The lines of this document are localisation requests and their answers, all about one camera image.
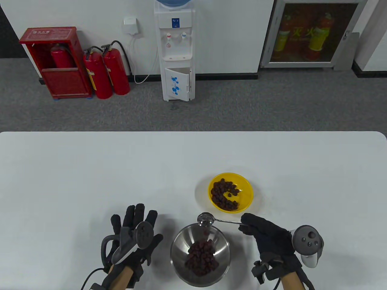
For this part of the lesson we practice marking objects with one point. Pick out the person's left hand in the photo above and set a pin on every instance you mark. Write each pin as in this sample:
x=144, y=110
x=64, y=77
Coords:
x=133, y=216

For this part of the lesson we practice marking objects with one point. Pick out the blue water bottle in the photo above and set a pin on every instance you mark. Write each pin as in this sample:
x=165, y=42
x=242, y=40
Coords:
x=173, y=3

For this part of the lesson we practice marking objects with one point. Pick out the yellow plastic bowl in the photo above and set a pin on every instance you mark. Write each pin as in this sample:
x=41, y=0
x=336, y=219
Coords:
x=246, y=187

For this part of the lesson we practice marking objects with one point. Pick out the white water dispenser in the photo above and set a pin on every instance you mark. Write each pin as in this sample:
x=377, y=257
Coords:
x=177, y=45

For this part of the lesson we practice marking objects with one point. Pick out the steel mixing bowl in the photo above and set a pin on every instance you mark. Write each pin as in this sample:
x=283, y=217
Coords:
x=181, y=241

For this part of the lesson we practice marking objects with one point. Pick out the black door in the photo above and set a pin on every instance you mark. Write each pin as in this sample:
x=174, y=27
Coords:
x=9, y=39

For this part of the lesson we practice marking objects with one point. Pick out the red fire extinguisher box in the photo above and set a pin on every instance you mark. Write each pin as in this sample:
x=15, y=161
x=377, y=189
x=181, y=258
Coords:
x=63, y=81

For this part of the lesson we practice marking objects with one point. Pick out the steel spoon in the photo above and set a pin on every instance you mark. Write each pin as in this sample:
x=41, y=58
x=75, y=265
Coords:
x=205, y=219

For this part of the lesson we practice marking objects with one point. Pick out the black grey hand controller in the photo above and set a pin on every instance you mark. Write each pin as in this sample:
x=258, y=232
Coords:
x=143, y=234
x=308, y=241

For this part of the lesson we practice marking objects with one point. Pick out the person's right forearm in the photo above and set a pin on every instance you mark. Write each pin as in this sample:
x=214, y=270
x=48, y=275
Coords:
x=291, y=281

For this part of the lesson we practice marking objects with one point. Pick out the red fire extinguisher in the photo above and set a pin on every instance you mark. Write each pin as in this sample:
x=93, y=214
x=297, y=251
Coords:
x=98, y=78
x=116, y=72
x=62, y=59

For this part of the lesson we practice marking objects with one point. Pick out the person's left forearm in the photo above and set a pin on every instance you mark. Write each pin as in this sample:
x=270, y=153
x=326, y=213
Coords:
x=122, y=276

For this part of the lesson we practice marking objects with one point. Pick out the white wall socket box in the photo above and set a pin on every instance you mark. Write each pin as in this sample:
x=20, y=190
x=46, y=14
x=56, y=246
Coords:
x=131, y=25

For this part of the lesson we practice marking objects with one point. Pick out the person's right hand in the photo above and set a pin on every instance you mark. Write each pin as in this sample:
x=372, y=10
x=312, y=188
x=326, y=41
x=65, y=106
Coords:
x=272, y=238

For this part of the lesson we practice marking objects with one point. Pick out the pile of dry cranberries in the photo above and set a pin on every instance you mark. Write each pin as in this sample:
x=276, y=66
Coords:
x=219, y=199
x=201, y=259

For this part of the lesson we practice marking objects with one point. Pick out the glass door hydrant cabinet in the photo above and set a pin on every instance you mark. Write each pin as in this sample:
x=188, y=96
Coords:
x=311, y=33

